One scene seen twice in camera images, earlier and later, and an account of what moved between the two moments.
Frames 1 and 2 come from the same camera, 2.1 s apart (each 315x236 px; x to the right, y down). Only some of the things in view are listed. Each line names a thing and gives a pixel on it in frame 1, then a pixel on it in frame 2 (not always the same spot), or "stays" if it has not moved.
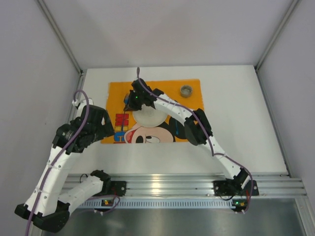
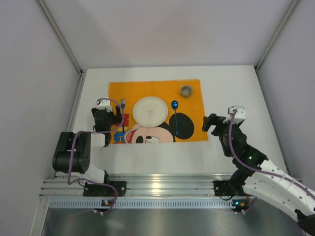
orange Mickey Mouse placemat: x=126 y=130 stays
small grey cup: x=186 y=91 stays
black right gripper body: x=131 y=104 → x=216 y=127
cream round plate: x=149 y=117 stays
